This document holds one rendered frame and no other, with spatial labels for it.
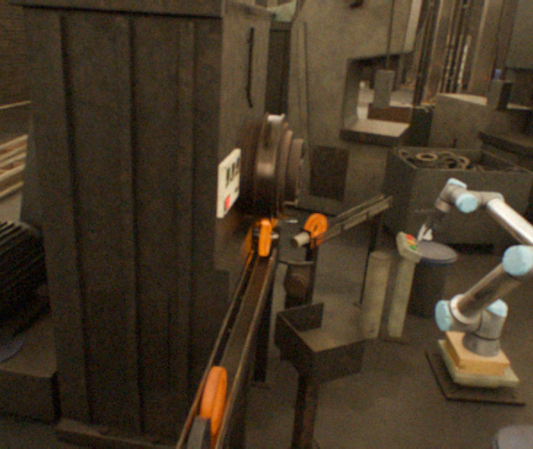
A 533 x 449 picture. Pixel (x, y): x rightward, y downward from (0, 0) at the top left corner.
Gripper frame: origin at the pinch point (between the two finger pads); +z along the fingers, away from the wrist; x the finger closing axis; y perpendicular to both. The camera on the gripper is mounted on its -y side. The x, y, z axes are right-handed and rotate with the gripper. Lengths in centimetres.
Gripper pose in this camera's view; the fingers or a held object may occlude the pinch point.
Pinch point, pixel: (418, 238)
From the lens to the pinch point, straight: 286.0
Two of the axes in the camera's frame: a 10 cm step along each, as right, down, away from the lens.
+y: 9.0, 4.3, 0.1
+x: 1.6, -3.5, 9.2
